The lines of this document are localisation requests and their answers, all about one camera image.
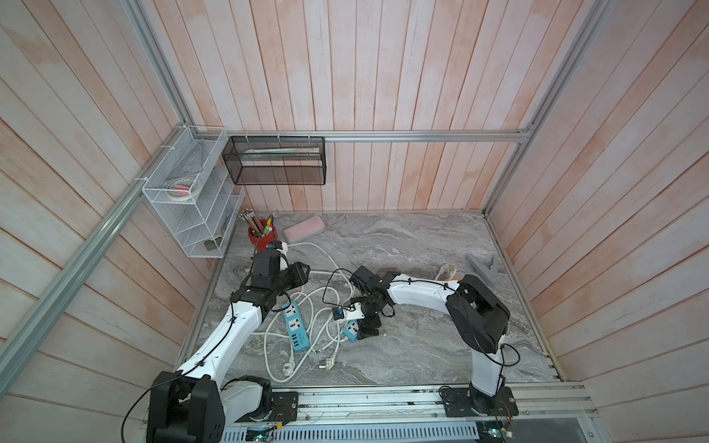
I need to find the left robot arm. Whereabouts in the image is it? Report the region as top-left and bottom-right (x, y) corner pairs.
(146, 249), (310, 442)

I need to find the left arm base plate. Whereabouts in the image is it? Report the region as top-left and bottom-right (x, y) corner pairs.
(238, 391), (299, 425)

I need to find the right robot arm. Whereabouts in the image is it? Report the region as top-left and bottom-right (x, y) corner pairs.
(349, 266), (511, 399)

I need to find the black mesh wall basket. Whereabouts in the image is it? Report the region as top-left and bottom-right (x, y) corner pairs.
(222, 136), (327, 186)

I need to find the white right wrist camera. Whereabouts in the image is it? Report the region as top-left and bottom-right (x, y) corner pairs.
(332, 303), (365, 322)

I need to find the bundle of pencils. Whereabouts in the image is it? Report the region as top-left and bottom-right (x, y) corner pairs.
(238, 209), (274, 231)

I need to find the white wire mesh shelf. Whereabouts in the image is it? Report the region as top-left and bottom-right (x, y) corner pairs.
(142, 126), (244, 258)

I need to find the red metal pencil bucket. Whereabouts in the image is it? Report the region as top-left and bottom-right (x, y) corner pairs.
(247, 219), (278, 251)

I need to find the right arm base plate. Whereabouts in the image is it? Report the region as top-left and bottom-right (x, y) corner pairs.
(438, 385), (519, 418)

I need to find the blue power strip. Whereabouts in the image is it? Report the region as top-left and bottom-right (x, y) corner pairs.
(343, 320), (359, 341)
(282, 302), (310, 352)

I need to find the grey plastic stand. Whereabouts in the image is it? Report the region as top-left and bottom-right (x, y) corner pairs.
(465, 253), (499, 286)

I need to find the white cord of blue strips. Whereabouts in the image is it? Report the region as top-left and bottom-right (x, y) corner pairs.
(262, 241), (356, 384)

